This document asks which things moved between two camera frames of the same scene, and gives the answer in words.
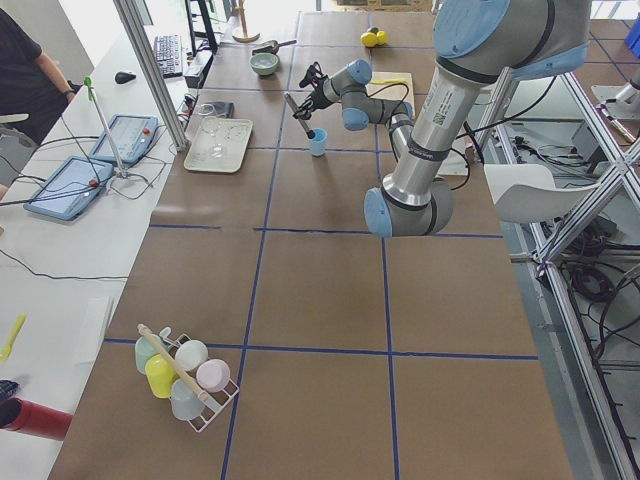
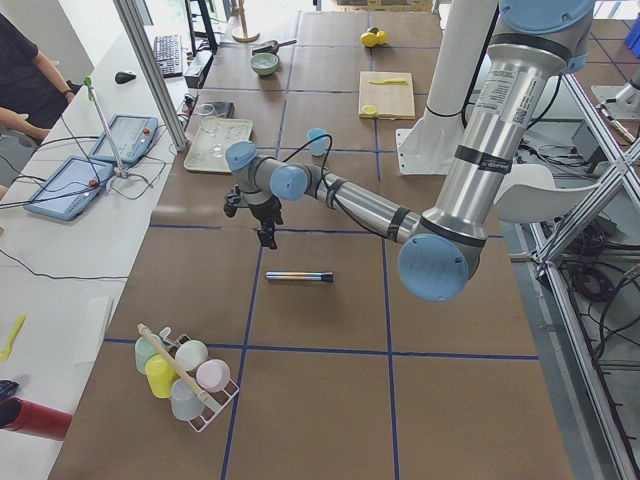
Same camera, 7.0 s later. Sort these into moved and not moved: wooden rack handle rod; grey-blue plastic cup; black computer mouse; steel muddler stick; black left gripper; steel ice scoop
Moved: black left gripper; steel muddler stick
Not moved: black computer mouse; steel ice scoop; wooden rack handle rod; grey-blue plastic cup
